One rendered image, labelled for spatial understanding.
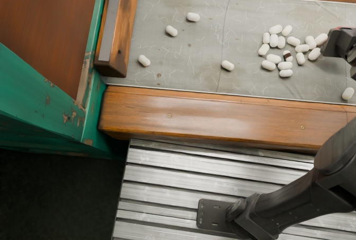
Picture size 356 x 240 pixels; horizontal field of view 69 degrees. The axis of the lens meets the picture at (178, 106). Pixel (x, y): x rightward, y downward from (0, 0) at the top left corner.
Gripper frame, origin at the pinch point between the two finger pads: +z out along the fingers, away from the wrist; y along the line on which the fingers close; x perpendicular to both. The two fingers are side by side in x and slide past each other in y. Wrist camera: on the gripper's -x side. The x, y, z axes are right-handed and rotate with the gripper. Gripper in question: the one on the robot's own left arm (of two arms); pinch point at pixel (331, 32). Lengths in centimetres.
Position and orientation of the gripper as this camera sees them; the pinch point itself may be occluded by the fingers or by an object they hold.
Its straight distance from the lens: 81.9
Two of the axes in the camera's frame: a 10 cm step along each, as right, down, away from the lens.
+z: 0.5, -5.7, 8.2
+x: -0.7, 8.2, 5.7
